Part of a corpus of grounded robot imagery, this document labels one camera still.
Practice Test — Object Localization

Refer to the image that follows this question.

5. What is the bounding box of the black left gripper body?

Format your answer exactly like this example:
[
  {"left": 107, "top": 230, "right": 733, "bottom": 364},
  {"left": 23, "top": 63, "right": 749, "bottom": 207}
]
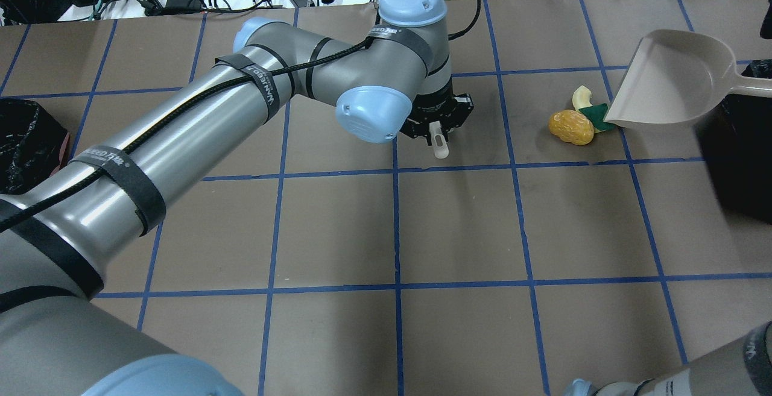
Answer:
[{"left": 400, "top": 80, "right": 475, "bottom": 140}]

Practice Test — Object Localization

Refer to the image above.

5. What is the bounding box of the beige plastic dustpan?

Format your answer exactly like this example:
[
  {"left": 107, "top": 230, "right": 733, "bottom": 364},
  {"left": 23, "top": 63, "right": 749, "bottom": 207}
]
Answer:
[{"left": 604, "top": 29, "right": 771, "bottom": 130}]

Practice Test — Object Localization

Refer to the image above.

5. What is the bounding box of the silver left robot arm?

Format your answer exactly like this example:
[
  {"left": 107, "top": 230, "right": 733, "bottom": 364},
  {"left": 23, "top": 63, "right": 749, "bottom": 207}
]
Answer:
[{"left": 2, "top": 0, "right": 455, "bottom": 395}]

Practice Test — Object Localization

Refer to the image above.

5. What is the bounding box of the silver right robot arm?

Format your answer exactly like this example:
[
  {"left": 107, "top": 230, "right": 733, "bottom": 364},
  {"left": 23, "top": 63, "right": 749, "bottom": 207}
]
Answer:
[{"left": 563, "top": 322, "right": 771, "bottom": 395}]

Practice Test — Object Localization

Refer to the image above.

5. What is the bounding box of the black-lined trash bin right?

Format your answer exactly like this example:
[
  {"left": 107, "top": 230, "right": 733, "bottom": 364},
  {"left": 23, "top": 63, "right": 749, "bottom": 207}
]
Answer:
[{"left": 695, "top": 94, "right": 771, "bottom": 223}]

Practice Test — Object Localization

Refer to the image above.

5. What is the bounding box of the black-lined trash bin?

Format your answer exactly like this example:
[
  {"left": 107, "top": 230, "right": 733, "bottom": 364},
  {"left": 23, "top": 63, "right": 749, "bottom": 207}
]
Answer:
[
  {"left": 1, "top": 98, "right": 70, "bottom": 195},
  {"left": 695, "top": 94, "right": 771, "bottom": 223}
]

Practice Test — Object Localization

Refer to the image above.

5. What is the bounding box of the black-lined trash bin left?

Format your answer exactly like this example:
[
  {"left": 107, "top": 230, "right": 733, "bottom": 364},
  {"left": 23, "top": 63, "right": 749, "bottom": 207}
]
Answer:
[{"left": 1, "top": 98, "right": 70, "bottom": 195}]

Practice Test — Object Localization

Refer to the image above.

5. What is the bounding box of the pale banana peel piece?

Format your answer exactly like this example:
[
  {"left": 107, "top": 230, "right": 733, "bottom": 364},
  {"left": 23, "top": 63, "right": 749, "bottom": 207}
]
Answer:
[{"left": 572, "top": 85, "right": 593, "bottom": 111}]

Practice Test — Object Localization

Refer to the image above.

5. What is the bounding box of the green yellow sponge piece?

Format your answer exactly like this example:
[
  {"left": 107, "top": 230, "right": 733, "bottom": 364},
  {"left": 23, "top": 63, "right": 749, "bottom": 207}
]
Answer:
[{"left": 578, "top": 103, "right": 616, "bottom": 133}]

